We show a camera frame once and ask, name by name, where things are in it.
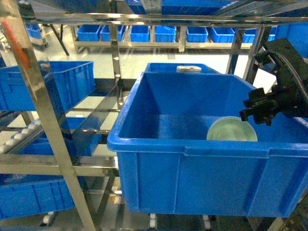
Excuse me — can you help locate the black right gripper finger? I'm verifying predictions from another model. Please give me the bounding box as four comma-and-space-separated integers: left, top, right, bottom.
239, 88, 279, 126

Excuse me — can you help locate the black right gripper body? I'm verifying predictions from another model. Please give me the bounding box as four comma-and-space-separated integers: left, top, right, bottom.
271, 83, 308, 118

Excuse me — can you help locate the green plastic bowl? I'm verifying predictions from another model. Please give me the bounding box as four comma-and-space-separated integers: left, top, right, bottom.
206, 116, 258, 141

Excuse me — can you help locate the stainless steel shelf rack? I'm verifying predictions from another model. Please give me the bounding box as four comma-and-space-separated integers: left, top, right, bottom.
17, 0, 308, 83

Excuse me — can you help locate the white container behind bin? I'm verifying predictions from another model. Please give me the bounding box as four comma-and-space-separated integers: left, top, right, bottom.
176, 65, 202, 73

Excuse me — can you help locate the large blue bin centre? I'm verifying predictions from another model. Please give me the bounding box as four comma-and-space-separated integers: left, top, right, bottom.
107, 72, 308, 217

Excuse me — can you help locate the blue bin behind centre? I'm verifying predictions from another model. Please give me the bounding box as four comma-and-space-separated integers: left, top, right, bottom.
145, 63, 219, 74

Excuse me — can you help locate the row of blue bins background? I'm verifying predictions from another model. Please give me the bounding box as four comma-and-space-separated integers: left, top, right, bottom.
77, 24, 276, 44

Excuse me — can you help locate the blue bin left rack upper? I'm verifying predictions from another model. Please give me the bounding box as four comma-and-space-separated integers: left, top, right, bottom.
0, 61, 96, 111

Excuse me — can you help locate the blue bin rack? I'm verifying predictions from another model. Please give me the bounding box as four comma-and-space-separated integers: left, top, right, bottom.
0, 61, 96, 111
0, 174, 75, 219

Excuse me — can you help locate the blue bin left rack lower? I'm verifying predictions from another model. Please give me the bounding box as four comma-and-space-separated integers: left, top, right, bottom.
0, 174, 75, 219

